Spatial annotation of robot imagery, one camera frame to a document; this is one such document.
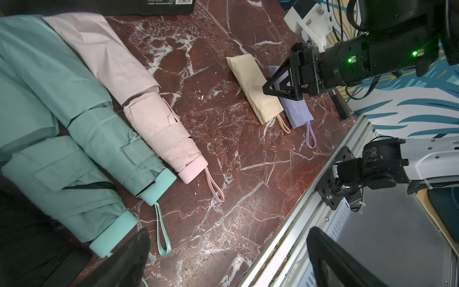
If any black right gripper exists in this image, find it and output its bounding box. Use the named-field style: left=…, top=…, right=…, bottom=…
left=262, top=35, right=369, bottom=100

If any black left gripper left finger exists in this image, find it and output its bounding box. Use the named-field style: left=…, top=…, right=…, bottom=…
left=78, top=229, right=151, bottom=287

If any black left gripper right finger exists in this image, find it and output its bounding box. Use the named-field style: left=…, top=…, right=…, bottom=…
left=307, top=227, right=386, bottom=287

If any lavender sleeved umbrella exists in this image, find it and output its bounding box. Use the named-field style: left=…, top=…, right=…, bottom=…
left=268, top=66, right=317, bottom=149

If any beige sleeved umbrella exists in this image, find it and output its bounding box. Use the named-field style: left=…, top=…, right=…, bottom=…
left=227, top=54, right=290, bottom=133

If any mint sleeved umbrella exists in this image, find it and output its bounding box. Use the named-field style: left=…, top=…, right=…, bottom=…
left=68, top=106, right=176, bottom=257
left=1, top=136, right=138, bottom=258

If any pink sleeved umbrella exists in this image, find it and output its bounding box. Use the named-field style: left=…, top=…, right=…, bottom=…
left=123, top=92, right=225, bottom=203

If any mint umbrella sleeve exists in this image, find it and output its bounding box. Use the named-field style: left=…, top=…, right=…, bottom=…
left=1, top=16, right=114, bottom=126
left=1, top=60, right=59, bottom=161

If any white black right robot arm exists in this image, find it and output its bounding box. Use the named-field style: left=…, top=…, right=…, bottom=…
left=262, top=1, right=459, bottom=100

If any yellow black toolbox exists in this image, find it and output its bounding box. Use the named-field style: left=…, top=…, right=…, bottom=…
left=1, top=0, right=196, bottom=16

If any black handled screwdriver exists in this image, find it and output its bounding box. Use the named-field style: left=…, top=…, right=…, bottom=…
left=329, top=90, right=350, bottom=120

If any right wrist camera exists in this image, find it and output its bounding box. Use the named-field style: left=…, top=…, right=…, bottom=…
left=284, top=1, right=333, bottom=54

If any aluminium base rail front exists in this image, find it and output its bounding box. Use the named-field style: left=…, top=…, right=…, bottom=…
left=240, top=116, right=459, bottom=287

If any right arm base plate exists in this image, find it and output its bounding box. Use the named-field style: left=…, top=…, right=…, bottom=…
left=314, top=146, right=362, bottom=212

